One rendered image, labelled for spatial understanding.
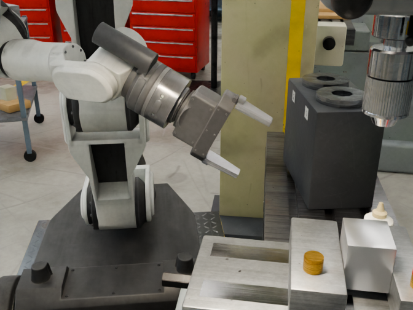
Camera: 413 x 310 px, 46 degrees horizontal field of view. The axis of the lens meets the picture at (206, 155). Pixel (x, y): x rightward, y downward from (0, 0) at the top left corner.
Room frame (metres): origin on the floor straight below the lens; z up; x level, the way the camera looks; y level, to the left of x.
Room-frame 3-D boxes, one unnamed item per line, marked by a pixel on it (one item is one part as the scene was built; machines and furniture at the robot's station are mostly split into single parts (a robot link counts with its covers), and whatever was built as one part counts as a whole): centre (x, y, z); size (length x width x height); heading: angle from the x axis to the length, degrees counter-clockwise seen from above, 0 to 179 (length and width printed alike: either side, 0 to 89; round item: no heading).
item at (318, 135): (0.88, -0.23, 1.02); 0.22 x 0.12 x 0.20; 4
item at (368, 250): (0.48, -0.19, 1.03); 0.06 x 0.05 x 0.06; 171
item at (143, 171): (1.27, 0.25, 0.68); 0.21 x 0.20 x 0.13; 6
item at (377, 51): (0.49, -0.19, 1.26); 0.05 x 0.05 x 0.01
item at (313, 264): (0.45, -0.12, 1.04); 0.02 x 0.02 x 0.02
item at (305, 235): (0.49, -0.13, 1.01); 0.15 x 0.06 x 0.04; 171
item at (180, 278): (0.52, 0.04, 0.96); 0.04 x 0.02 x 0.02; 81
